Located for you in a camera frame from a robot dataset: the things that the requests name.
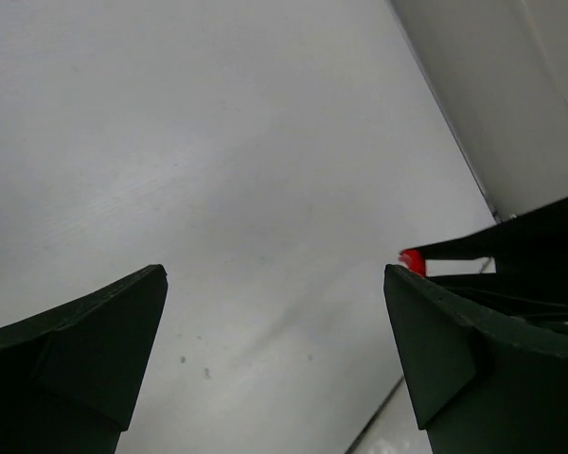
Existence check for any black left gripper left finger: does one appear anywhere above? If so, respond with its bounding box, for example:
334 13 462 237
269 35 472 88
0 265 167 453

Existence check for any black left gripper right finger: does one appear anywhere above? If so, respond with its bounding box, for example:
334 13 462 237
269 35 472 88
384 265 568 453

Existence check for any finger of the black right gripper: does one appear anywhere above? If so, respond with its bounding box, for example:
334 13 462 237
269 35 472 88
430 272 568 322
414 197 568 268

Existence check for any red small lego brick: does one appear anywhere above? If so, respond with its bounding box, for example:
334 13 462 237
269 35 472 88
399 249 427 277

